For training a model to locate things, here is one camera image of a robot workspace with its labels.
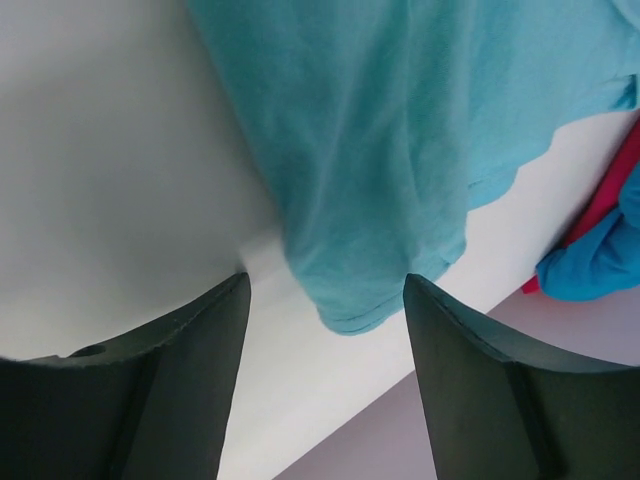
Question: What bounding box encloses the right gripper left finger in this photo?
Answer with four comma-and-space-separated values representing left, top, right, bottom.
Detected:
1, 273, 251, 479

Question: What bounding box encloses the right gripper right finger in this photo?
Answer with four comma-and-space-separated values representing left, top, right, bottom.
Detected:
403, 274, 639, 479

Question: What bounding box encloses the teal t shirt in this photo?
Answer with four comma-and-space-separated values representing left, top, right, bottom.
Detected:
188, 1, 639, 335

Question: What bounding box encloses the blue folded t shirt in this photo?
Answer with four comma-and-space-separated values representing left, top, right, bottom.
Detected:
536, 168, 639, 302

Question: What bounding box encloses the red folded t shirt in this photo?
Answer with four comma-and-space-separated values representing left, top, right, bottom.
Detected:
522, 123, 639, 294

